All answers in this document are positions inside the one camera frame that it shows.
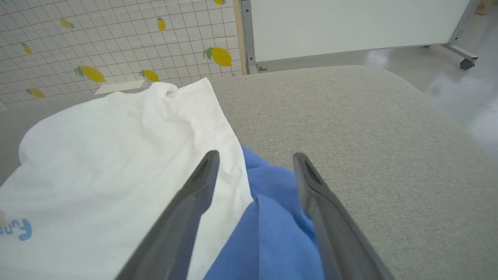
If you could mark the blue and white garment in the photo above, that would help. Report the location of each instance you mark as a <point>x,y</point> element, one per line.
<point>116,163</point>

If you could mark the white board on metal stand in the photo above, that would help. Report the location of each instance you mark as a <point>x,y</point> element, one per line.
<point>350,27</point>

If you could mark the brown cardboard box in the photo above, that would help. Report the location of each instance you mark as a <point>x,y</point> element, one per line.
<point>482,7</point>

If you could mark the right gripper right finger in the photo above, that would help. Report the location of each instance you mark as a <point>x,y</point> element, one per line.
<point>338,241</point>

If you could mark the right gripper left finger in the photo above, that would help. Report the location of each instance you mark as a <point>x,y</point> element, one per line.
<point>183,229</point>

